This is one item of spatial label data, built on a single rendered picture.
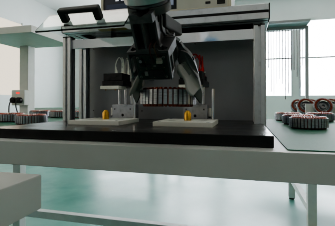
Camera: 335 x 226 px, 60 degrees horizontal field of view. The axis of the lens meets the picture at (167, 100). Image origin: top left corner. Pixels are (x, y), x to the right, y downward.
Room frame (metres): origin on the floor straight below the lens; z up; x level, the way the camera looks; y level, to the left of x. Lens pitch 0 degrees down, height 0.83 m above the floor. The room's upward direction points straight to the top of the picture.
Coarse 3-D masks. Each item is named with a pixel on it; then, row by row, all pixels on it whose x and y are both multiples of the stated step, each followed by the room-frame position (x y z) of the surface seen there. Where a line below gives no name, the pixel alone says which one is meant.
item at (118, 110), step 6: (114, 108) 0.97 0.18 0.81; (120, 108) 0.96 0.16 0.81; (126, 108) 0.96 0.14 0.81; (132, 108) 0.95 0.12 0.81; (138, 108) 1.00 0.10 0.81; (114, 114) 0.97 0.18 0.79; (120, 114) 0.96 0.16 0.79; (126, 114) 0.96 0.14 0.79; (132, 114) 0.95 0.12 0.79; (138, 114) 1.00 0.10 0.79
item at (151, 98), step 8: (144, 88) 0.57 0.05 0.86; (152, 88) 0.55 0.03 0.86; (160, 88) 0.54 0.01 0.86; (168, 88) 0.54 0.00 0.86; (176, 88) 0.54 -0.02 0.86; (184, 88) 0.55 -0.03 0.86; (144, 96) 0.55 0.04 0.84; (152, 96) 0.54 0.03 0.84; (160, 96) 0.53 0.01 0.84; (168, 96) 0.53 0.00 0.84; (176, 96) 0.53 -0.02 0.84; (184, 96) 0.54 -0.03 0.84; (192, 96) 0.56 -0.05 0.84; (144, 104) 0.56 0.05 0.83; (152, 104) 0.54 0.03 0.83; (160, 104) 0.54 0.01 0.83; (168, 104) 0.54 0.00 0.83; (176, 104) 0.54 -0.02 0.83; (184, 104) 0.54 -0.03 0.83; (192, 104) 0.56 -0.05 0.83
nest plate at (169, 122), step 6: (162, 120) 0.77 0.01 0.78; (168, 120) 0.77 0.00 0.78; (174, 120) 0.77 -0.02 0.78; (180, 120) 0.77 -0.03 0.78; (186, 120) 0.77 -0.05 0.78; (192, 120) 0.77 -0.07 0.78; (198, 120) 0.77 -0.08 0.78; (204, 120) 0.77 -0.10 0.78; (210, 120) 0.77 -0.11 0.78; (216, 120) 0.79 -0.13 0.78; (168, 126) 0.72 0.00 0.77; (174, 126) 0.71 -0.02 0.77; (180, 126) 0.71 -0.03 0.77; (186, 126) 0.71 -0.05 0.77; (192, 126) 0.70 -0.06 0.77; (198, 126) 0.70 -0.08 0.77; (204, 126) 0.70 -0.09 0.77; (210, 126) 0.69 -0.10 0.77
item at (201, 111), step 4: (196, 104) 0.91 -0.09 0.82; (204, 104) 0.91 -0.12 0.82; (184, 108) 0.91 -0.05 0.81; (188, 108) 0.90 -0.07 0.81; (192, 108) 0.90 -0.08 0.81; (196, 108) 0.90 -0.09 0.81; (200, 108) 0.89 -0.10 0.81; (204, 108) 0.89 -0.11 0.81; (184, 112) 0.91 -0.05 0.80; (192, 112) 0.90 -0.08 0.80; (196, 112) 0.90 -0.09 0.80; (200, 112) 0.89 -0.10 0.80; (204, 112) 0.89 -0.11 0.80; (192, 116) 0.90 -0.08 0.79; (196, 116) 0.90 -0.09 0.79; (200, 116) 0.89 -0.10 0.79; (204, 116) 0.89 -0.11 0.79
